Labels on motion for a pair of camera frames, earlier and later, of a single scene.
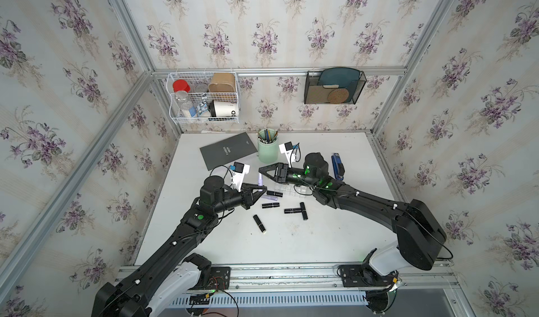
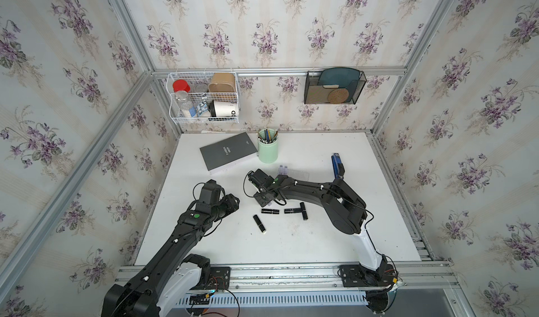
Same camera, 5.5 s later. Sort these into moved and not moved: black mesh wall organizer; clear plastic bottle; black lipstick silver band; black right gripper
Moved: black right gripper
Not moved: black lipstick silver band; clear plastic bottle; black mesh wall organizer
